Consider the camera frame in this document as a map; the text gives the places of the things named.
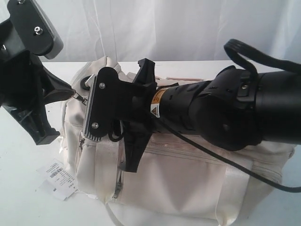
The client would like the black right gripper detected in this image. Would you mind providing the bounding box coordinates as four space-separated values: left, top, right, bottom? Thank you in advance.
119 58 158 173

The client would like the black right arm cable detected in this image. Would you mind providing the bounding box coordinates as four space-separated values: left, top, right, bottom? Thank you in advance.
108 39 301 194

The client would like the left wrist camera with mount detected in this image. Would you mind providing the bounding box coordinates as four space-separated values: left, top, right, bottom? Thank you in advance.
0 0 63 59

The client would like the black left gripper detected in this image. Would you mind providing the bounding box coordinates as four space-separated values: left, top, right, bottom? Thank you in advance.
0 37 75 145

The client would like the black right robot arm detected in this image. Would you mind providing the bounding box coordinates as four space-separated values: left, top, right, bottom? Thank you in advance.
121 61 301 172

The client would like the white paper barcode tag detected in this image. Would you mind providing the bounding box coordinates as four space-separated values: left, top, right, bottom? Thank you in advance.
36 159 78 201

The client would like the white backdrop curtain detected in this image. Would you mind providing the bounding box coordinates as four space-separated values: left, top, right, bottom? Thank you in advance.
0 0 301 65

